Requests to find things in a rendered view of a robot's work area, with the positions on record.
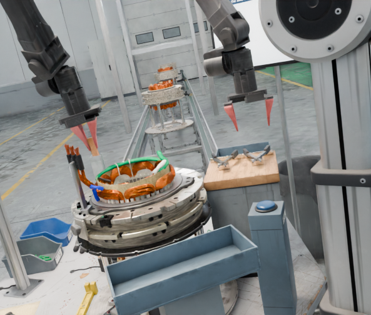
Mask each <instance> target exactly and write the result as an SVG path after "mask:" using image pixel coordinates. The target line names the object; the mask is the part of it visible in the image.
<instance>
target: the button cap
mask: <svg viewBox="0 0 371 315"><path fill-rule="evenodd" d="M274 207H275V203H274V202H273V201H270V200H265V201H260V202H259V203H258V204H257V209H259V210H262V211H264V210H269V209H273V208H274Z"/></svg>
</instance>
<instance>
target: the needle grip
mask: <svg viewBox="0 0 371 315"><path fill-rule="evenodd" d="M87 142H88V144H89V147H90V150H91V154H92V155H93V156H99V152H98V149H97V148H96V146H95V144H94V141H93V138H92V137H89V138H87Z"/></svg>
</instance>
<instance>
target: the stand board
mask: <svg viewBox="0 0 371 315"><path fill-rule="evenodd" d="M262 158H263V165H259V166H252V158H245V159H242V158H241V159H236V160H231V161H228V163H229V165H230V169H227V170H221V171H219V169H218V164H219V163H218V162H214V163H211V161H210V163H209V166H208V169H207V172H206V175H205V178H204V185H203V187H204V188H205V189H206V191H212V190H218V189H228V188H237V187H243V186H252V185H257V184H267V183H277V182H280V176H279V172H278V165H277V158H276V154H275V151H273V154H272V155H267V156H263V157H262Z"/></svg>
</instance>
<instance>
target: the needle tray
mask: <svg viewBox="0 0 371 315"><path fill-rule="evenodd" d="M104 269H105V271H106V275H107V278H108V282H109V287H110V289H111V293H112V296H113V300H114V304H115V307H116V311H117V313H118V315H139V314H143V313H145V312H148V311H150V310H153V309H156V308H159V310H160V315H225V310H224V306H223V300H222V296H221V290H220V285H221V284H223V283H227V282H228V281H232V280H234V279H237V278H240V277H242V276H245V275H247V274H251V273H254V272H256V271H259V270H261V269H262V268H261V264H260V257H259V252H258V246H256V245H255V244H254V243H253V242H251V241H250V240H249V239H248V238H247V237H246V236H244V235H243V234H242V233H241V232H240V231H239V230H238V229H236V228H235V227H234V226H232V225H228V226H225V227H221V228H219V229H216V230H213V231H210V232H206V233H204V234H201V235H198V236H195V237H191V238H189V239H185V240H183V241H180V242H176V243H174V244H170V245H168V246H165V247H161V248H159V249H155V250H153V251H149V252H146V253H143V254H140V255H137V256H134V257H131V258H128V259H125V260H122V261H119V262H116V263H113V264H110V265H107V266H105V267H104Z"/></svg>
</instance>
